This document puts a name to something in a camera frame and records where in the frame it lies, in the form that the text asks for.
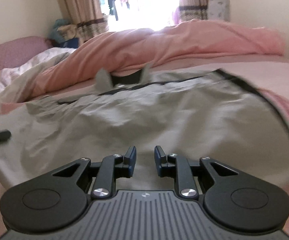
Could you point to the white patterned quilt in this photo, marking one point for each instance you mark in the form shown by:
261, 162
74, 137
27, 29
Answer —
27, 75

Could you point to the beige patterned curtain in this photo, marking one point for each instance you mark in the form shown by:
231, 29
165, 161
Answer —
194, 0
82, 7

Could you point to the pink duvet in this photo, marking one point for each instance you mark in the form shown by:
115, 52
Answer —
174, 47

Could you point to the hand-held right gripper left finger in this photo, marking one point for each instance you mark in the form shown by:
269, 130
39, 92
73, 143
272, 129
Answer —
132, 160

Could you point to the white patterned cushion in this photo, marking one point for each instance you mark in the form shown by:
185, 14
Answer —
219, 6

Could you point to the hanging dark clothes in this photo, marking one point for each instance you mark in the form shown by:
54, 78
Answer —
114, 0

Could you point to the pink quilted headboard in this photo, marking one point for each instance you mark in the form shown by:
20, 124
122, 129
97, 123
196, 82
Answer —
14, 52

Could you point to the beige cloth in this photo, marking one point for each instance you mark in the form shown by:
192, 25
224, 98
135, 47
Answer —
69, 31

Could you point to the pink printed bed sheet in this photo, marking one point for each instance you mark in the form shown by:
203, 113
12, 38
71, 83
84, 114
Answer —
284, 80

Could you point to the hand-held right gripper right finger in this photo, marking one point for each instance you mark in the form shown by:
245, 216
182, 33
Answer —
157, 160

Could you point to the grey and black jacket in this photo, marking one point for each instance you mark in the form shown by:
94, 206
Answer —
159, 115

